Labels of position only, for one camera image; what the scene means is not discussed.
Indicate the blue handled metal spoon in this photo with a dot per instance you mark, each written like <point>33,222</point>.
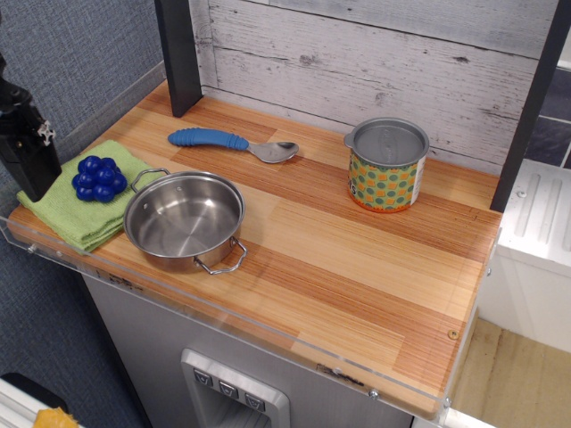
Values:
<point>271,153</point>

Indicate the dark right shelf post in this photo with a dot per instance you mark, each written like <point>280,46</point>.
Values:
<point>543,76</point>

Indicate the yellow object at corner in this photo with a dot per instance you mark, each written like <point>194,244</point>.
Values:
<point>54,418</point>

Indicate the dark shelf post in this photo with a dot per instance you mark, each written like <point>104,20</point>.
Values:
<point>543,76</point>
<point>179,54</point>

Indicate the blue bumpy ball toy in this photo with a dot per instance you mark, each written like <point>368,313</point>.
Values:
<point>98,180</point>

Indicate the dotted can with grey lid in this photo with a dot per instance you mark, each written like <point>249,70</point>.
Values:
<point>387,160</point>

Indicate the clear acrylic table guard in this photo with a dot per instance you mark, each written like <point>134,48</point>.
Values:
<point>380,303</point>

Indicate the silver dispenser panel with buttons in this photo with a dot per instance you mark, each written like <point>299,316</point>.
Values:
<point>225,397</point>

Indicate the grey toy fridge cabinet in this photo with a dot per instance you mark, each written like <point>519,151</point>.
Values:
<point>151,338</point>

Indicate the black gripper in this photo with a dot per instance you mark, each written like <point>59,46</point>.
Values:
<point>27,152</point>

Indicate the white toy sink unit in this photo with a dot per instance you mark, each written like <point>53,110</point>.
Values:
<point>527,287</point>

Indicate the green folded cloth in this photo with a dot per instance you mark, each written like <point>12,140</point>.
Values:
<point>86,225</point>

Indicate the silver steel pot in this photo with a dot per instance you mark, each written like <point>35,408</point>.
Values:
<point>186,221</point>

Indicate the dark left shelf post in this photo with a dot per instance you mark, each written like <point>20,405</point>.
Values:
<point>179,54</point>

